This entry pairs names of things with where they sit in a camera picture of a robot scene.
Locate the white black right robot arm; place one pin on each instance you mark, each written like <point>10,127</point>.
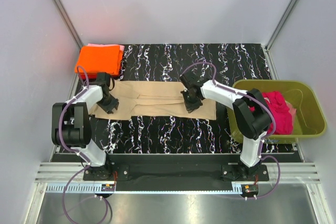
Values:
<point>252,114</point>

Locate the aluminium front rail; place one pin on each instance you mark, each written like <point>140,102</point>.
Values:
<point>55,176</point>

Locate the aluminium frame post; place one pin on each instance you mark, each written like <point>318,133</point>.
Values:
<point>69,24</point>
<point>285,16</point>

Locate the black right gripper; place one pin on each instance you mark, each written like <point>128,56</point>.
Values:
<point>193,103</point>

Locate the beige t shirt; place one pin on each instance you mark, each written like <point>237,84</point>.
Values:
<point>152,98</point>

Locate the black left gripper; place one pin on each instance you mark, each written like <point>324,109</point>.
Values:
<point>108,104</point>

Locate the folded pink t shirt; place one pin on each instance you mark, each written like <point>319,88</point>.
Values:
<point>121,47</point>

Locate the aluminium frame post left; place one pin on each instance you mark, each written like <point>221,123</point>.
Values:
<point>69,24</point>

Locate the crumpled dusty pink t shirt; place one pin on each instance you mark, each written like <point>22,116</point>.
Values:
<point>292,110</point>

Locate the aluminium frame post right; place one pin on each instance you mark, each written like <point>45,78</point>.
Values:
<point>285,16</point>

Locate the folded orange t shirt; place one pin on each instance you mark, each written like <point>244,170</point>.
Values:
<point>96,58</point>

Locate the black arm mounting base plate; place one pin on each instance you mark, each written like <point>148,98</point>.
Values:
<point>172,173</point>

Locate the olive green plastic bin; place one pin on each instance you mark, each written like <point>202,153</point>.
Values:
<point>309,121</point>

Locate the power connector board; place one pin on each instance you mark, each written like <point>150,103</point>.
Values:
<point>108,187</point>
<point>250,188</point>

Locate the crumpled magenta t shirt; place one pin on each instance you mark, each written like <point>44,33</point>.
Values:
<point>277,105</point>

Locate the right power connector board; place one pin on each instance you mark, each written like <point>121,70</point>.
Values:
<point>250,188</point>

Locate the left power connector board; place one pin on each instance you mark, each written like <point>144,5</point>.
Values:
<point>108,187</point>

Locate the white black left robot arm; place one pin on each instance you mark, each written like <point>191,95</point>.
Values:
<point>70,126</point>

